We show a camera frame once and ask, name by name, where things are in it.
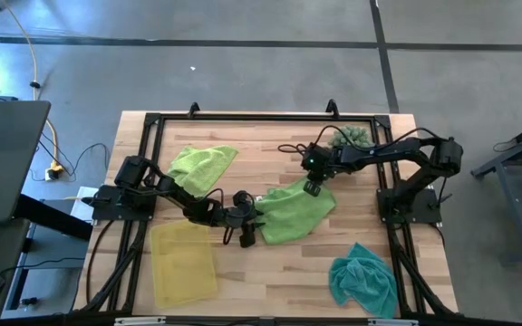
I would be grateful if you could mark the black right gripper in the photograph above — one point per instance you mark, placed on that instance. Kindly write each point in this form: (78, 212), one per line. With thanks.
(317, 160)

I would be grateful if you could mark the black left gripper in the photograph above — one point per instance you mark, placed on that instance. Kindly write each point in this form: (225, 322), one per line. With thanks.
(236, 217)

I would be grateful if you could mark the lime green microfiber towel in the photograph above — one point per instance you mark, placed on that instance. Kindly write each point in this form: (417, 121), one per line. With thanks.
(200, 167)
(292, 213)

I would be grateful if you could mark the yellow plastic basket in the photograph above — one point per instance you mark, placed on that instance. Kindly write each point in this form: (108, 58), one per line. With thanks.
(181, 267)

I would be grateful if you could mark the teal microfiber towel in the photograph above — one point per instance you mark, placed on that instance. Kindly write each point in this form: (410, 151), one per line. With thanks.
(363, 280)

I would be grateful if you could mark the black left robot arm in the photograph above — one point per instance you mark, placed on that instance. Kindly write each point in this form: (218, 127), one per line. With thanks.
(184, 201)

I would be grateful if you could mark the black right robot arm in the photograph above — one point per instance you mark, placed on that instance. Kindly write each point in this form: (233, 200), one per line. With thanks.
(392, 151)

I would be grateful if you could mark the green artificial plant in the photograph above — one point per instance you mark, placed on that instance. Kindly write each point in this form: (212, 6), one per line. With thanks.
(354, 135)

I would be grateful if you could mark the black table clamp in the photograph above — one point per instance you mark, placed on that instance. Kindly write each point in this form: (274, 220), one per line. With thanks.
(193, 108)
(332, 108)

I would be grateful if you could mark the white paper sheet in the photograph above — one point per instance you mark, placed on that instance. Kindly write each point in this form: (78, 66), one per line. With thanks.
(82, 210)

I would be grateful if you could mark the grey low cart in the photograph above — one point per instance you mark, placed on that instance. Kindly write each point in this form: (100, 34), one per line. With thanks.
(57, 244)

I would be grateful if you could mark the black desk support beam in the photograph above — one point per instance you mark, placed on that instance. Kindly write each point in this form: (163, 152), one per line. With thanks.
(52, 217)

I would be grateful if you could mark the grey metal side table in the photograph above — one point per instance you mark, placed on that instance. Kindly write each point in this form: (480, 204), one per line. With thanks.
(510, 157)

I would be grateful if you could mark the dark grey desk top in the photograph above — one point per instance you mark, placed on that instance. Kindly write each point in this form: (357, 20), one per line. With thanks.
(2, 158)

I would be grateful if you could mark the black metal table frame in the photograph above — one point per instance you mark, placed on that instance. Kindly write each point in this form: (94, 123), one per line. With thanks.
(265, 117)

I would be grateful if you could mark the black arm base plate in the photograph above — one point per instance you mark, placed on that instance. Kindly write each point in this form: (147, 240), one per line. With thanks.
(107, 208)
(424, 208)

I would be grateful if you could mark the silver metal bracket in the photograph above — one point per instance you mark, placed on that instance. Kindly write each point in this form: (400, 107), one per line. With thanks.
(392, 322)
(138, 321)

